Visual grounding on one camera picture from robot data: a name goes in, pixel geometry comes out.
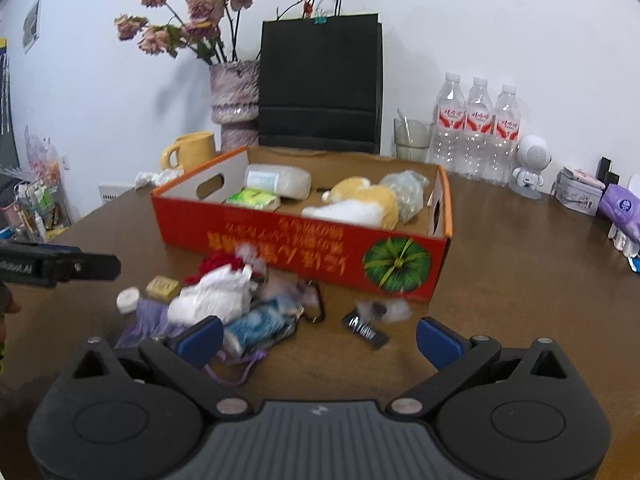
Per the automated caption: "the clear drinking glass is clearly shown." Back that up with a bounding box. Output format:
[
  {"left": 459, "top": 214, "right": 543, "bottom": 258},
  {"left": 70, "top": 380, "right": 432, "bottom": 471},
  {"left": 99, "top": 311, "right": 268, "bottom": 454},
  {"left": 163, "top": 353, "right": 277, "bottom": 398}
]
[{"left": 394, "top": 108, "right": 433, "bottom": 162}]

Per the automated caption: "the purple tissue pack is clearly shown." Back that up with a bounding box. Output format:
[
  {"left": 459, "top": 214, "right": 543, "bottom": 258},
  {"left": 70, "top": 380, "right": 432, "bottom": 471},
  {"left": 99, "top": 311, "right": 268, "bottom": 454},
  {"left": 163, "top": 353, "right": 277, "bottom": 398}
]
[{"left": 599, "top": 184, "right": 640, "bottom": 243}]

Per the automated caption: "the purple white ceramic vase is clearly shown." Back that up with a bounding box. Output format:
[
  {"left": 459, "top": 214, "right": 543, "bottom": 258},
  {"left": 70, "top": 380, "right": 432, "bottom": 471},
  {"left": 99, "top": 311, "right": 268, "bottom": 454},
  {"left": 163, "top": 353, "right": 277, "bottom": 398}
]
[{"left": 209, "top": 61, "right": 260, "bottom": 153}]

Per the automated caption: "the white cloth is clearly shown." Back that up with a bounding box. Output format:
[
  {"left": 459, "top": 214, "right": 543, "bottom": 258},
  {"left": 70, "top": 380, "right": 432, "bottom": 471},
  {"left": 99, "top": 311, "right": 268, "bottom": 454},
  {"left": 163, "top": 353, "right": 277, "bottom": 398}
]
[{"left": 167, "top": 264, "right": 257, "bottom": 326}]

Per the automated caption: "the yellow ceramic mug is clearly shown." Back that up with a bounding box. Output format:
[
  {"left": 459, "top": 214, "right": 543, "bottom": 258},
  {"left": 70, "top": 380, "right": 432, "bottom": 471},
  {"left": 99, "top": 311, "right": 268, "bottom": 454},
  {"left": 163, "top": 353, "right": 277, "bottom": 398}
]
[{"left": 160, "top": 131, "right": 216, "bottom": 172}]

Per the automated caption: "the orange cardboard box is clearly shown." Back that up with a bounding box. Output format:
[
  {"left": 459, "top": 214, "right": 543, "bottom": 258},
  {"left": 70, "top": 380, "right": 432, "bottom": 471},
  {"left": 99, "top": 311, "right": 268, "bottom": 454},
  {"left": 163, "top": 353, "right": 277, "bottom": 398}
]
[{"left": 151, "top": 146, "right": 454, "bottom": 301}]

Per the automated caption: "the yellow white plush toy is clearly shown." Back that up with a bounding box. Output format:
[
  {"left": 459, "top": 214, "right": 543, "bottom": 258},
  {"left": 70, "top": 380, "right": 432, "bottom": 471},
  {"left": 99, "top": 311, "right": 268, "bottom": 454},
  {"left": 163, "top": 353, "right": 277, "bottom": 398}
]
[{"left": 302, "top": 177, "right": 399, "bottom": 230}]

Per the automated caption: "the black small packet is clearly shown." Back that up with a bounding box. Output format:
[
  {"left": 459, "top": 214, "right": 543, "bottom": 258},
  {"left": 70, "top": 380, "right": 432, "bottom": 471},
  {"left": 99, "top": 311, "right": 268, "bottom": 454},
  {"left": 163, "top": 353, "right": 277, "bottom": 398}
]
[{"left": 342, "top": 310, "right": 390, "bottom": 350}]

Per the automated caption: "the small patterned tin box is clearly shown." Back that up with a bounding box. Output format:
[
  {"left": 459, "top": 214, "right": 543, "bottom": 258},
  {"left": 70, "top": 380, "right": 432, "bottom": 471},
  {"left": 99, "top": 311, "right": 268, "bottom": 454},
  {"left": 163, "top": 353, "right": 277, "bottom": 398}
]
[{"left": 552, "top": 167, "right": 605, "bottom": 217}]

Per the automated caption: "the person's left hand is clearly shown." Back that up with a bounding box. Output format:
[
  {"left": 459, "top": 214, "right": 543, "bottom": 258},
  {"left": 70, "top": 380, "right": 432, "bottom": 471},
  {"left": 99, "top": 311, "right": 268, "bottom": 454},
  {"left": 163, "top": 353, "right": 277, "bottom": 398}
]
[{"left": 0, "top": 283, "right": 22, "bottom": 370}]

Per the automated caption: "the green tissue packet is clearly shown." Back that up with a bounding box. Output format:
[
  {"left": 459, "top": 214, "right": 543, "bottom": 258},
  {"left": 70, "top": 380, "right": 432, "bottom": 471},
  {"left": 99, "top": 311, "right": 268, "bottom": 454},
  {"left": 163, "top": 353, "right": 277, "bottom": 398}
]
[{"left": 224, "top": 188, "right": 281, "bottom": 212}]

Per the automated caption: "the left water bottle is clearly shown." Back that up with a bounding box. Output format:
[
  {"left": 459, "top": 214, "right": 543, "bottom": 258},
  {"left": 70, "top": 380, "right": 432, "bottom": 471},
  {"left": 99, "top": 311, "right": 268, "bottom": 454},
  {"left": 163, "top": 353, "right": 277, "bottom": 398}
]
[{"left": 428, "top": 73, "right": 465, "bottom": 172}]

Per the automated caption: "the clear plastic bag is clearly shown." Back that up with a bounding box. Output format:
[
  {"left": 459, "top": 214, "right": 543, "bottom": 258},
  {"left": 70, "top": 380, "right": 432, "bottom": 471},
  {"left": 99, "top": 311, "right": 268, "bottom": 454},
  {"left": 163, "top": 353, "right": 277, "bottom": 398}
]
[{"left": 380, "top": 170, "right": 430, "bottom": 223}]

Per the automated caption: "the middle water bottle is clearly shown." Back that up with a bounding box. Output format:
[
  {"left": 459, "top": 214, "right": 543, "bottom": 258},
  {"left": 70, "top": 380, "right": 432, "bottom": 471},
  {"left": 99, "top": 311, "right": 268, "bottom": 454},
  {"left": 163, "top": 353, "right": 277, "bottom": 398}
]
[{"left": 459, "top": 77, "right": 494, "bottom": 180}]

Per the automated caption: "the water bottle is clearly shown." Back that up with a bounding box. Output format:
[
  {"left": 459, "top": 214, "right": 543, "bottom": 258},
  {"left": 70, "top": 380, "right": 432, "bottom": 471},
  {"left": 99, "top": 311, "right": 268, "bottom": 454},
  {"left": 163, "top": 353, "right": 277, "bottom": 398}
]
[
  {"left": 485, "top": 84, "right": 521, "bottom": 185},
  {"left": 428, "top": 73, "right": 465, "bottom": 172},
  {"left": 459, "top": 77, "right": 494, "bottom": 180}
]

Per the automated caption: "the right water bottle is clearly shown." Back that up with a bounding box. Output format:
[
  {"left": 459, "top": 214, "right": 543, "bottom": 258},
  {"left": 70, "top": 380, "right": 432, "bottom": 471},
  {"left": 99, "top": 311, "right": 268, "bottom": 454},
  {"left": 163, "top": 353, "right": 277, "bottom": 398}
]
[{"left": 485, "top": 84, "right": 521, "bottom": 185}]

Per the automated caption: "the crumpled white paper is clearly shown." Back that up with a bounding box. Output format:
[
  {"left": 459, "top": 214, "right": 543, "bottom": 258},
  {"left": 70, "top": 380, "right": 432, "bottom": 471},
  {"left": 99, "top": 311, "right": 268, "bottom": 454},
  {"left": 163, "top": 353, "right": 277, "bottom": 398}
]
[{"left": 134, "top": 169, "right": 183, "bottom": 190}]

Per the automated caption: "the dried pink flower bouquet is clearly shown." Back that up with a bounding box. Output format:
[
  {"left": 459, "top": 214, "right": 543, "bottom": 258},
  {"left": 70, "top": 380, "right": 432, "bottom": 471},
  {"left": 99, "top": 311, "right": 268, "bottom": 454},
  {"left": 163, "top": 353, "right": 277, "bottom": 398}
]
[{"left": 114, "top": 0, "right": 255, "bottom": 66}]

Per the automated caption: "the small yellow soap block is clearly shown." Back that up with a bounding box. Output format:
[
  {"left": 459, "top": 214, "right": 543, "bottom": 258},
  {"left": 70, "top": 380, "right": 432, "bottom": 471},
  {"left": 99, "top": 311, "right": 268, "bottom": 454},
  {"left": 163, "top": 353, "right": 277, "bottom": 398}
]
[{"left": 145, "top": 275, "right": 182, "bottom": 304}]

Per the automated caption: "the white calendar card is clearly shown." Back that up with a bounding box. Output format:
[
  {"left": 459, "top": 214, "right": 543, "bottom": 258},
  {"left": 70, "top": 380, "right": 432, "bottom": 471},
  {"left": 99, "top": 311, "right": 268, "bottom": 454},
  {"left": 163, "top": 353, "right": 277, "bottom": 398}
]
[{"left": 98, "top": 183, "right": 134, "bottom": 205}]

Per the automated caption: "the white bottle cap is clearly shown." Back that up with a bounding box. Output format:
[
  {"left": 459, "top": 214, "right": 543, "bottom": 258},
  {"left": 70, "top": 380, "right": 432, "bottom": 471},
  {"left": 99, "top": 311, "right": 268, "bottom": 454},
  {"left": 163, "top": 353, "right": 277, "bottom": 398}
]
[{"left": 116, "top": 287, "right": 140, "bottom": 315}]

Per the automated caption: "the small white robot figurine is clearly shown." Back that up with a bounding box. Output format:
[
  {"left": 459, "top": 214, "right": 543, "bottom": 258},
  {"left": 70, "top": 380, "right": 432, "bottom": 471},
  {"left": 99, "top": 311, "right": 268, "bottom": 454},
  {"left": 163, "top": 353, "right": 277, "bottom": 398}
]
[{"left": 509, "top": 134, "right": 552, "bottom": 200}]

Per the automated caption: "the red artificial rose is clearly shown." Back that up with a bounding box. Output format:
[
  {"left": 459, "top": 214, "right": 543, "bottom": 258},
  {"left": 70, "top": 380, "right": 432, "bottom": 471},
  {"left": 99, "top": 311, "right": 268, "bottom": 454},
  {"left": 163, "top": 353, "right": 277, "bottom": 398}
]
[{"left": 198, "top": 243, "right": 268, "bottom": 282}]

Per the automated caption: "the black paper shopping bag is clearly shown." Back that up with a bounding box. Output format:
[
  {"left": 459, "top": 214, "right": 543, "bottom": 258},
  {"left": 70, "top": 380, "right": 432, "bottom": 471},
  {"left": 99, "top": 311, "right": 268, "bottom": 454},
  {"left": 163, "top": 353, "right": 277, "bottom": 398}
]
[{"left": 258, "top": 0, "right": 383, "bottom": 154}]

